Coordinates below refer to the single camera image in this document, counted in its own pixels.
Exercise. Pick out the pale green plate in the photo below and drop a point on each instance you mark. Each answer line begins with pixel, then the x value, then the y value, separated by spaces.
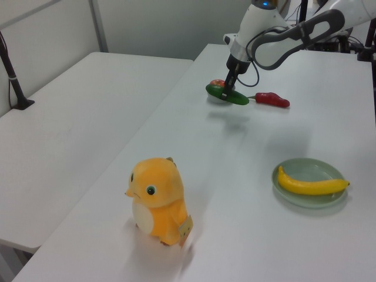
pixel 305 173

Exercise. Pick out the black corner stand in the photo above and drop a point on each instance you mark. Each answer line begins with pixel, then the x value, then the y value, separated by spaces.
pixel 365 50

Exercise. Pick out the dark background equipment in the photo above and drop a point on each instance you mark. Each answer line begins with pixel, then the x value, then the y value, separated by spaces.
pixel 335 44

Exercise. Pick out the red chili pepper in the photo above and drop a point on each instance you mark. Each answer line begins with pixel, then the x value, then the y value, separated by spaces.
pixel 271 99

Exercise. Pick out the yellow banana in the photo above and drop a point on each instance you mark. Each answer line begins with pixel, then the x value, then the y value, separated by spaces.
pixel 308 186

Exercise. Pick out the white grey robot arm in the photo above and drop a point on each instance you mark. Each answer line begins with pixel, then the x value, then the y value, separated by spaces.
pixel 255 20

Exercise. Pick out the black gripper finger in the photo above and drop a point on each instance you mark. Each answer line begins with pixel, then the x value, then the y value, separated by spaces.
pixel 229 82
pixel 235 80

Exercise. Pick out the dark green cucumber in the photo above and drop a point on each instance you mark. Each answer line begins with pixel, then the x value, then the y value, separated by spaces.
pixel 238 98

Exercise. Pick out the black pole stand with clamp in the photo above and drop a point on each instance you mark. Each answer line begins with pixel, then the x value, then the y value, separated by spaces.
pixel 14 82

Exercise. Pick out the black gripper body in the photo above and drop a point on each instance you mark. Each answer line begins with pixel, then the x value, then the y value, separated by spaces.
pixel 238 64

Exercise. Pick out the red apple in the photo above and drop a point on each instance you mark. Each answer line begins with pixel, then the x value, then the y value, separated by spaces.
pixel 217 83

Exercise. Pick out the orange plush toy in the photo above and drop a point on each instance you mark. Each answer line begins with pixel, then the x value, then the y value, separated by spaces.
pixel 158 199

